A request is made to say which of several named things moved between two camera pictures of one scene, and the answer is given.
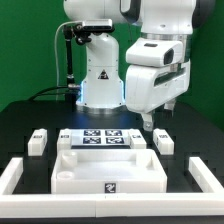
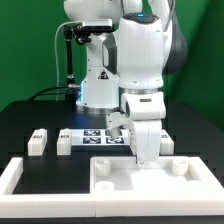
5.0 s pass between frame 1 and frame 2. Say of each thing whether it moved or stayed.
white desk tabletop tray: moved
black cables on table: stayed
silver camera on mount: stayed
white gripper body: moved
